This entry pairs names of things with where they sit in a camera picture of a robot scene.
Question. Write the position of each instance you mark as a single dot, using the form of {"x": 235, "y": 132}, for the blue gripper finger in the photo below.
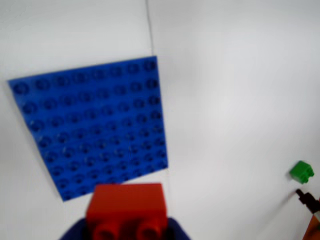
{"x": 77, "y": 230}
{"x": 175, "y": 231}

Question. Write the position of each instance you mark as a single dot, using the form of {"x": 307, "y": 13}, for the red 2x2 toy block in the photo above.
{"x": 125, "y": 202}

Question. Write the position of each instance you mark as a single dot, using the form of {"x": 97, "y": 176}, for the green toy block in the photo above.
{"x": 301, "y": 172}

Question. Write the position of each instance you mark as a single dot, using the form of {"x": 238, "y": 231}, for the blue 8x8 studded plate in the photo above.
{"x": 100, "y": 112}

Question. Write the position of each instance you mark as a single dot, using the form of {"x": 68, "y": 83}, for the black rod-shaped object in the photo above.
{"x": 306, "y": 198}

